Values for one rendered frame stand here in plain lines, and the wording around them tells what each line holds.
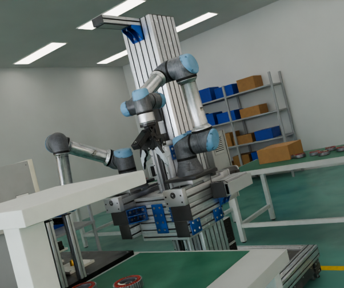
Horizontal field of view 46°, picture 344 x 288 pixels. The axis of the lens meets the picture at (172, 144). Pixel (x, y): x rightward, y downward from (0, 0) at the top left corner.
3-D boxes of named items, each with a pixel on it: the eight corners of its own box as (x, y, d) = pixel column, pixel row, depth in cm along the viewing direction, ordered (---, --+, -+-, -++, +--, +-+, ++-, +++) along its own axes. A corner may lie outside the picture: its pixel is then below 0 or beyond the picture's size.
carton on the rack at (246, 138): (243, 142, 853) (242, 134, 853) (261, 139, 827) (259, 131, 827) (234, 146, 822) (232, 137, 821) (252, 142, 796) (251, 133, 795)
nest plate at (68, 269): (75, 262, 205) (75, 259, 205) (95, 262, 196) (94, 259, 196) (51, 274, 193) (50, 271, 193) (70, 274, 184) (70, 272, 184)
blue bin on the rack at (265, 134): (264, 138, 823) (262, 129, 822) (281, 135, 801) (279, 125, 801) (256, 141, 789) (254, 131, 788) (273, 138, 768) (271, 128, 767)
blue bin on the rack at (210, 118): (214, 125, 889) (211, 114, 888) (224, 122, 872) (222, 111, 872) (204, 127, 855) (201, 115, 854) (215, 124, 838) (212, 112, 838)
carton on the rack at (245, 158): (244, 166, 861) (241, 153, 860) (259, 163, 839) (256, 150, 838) (235, 170, 829) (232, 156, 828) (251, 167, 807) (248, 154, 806)
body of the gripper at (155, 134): (167, 146, 182) (160, 120, 182) (155, 149, 175) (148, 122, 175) (155, 148, 187) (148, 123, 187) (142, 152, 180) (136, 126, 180)
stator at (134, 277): (130, 282, 160) (128, 273, 160) (150, 284, 152) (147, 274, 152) (108, 295, 152) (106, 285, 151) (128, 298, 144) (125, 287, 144)
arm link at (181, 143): (183, 157, 238) (177, 134, 238) (202, 152, 231) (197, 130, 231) (172, 160, 228) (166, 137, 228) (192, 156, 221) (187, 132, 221)
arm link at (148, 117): (145, 112, 175) (132, 116, 180) (148, 123, 175) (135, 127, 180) (156, 111, 181) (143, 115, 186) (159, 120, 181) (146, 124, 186)
